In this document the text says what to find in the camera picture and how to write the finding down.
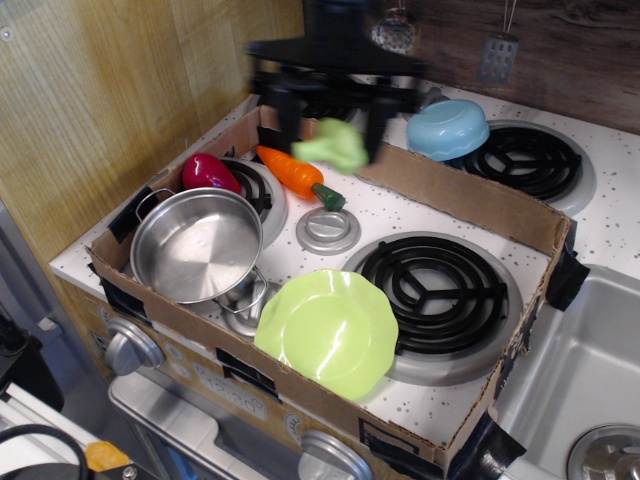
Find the silver stove knob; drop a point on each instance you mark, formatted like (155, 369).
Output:
(328, 233)
(243, 315)

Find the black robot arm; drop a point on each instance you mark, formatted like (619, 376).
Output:
(340, 20)

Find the orange toy carrot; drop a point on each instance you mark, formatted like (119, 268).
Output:
(303, 179)

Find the brown cardboard fence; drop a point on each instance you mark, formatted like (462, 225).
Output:
(401, 430)

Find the hanging metal spatula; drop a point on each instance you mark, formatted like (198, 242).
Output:
(499, 51)

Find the light green plastic plate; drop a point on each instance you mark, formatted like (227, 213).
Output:
(333, 327)

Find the black object at left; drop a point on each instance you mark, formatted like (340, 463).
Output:
(22, 364)

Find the back left black burner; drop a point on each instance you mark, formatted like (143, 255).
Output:
(321, 109)

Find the front right black burner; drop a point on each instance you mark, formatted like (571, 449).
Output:
(455, 303)

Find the black burner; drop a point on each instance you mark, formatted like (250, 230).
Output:
(455, 303)
(264, 192)
(321, 109)
(536, 160)

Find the silver centre stove knob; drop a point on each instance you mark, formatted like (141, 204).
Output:
(328, 233)

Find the grey sink basin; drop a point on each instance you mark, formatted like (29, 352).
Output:
(581, 372)

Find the silver oven door handle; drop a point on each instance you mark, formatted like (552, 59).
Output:
(215, 443)

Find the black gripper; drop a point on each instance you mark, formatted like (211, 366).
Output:
(354, 73)

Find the silver oven knob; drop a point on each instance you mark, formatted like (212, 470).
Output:
(130, 348)
(325, 458)

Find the green toy broccoli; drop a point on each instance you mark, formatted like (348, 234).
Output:
(337, 143)

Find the silver left oven knob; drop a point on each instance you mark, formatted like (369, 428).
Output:
(130, 348)

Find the silver right oven knob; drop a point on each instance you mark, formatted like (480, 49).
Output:
(325, 458)

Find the silver front stove knob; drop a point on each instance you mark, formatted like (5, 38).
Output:
(243, 315)

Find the silver sink drain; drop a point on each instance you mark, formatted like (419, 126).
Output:
(605, 452)

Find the orange yellow object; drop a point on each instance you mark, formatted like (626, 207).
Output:
(102, 456)

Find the silver metal pan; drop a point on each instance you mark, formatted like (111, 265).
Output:
(201, 245)

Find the red toy pepper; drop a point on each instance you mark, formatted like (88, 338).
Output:
(206, 170)

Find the back right black burner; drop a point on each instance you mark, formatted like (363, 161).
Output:
(536, 160)

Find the front left black burner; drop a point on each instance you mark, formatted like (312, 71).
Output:
(264, 192)

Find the light blue plastic bowl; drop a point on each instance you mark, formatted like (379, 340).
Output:
(447, 130)

